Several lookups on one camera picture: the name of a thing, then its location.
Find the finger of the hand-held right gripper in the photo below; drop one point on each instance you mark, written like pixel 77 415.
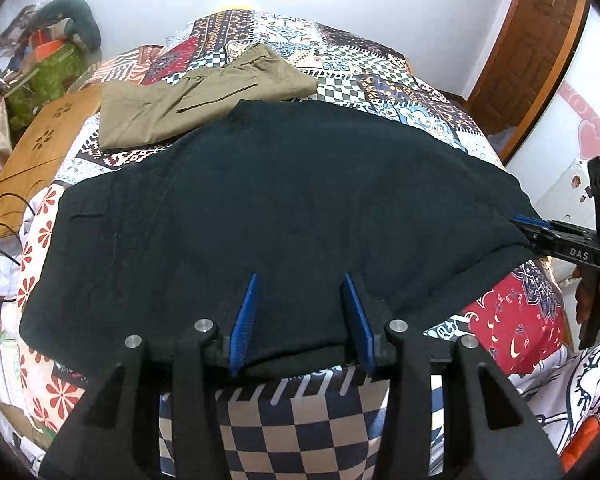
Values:
pixel 540 245
pixel 527 221

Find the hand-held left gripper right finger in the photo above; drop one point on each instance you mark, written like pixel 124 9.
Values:
pixel 358 320

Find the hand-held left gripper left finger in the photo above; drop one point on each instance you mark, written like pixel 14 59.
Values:
pixel 244 327

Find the black pants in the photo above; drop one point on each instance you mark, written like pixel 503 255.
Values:
pixel 280 210

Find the khaki pants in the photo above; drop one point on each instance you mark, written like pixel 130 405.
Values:
pixel 195 100

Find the person's right hand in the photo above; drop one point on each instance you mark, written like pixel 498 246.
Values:
pixel 584 305

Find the white stickered case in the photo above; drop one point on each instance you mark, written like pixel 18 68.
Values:
pixel 567 195

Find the white heart-printed wardrobe door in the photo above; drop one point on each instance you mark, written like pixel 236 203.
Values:
pixel 575 105

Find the patchwork printed blanket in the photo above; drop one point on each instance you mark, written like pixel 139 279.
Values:
pixel 305 440

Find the white black patterned cloth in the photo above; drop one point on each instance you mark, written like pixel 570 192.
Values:
pixel 570 395

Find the brown wooden door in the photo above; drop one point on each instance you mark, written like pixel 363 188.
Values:
pixel 535 35

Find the wooden lap desk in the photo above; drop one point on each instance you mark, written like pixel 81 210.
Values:
pixel 40 145

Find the green patterned storage bag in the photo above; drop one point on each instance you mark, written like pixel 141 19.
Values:
pixel 45 80

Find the yellow curved bed board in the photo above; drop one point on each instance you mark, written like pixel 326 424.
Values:
pixel 235 6

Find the grey plush pillow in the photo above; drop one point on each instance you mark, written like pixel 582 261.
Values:
pixel 80 22

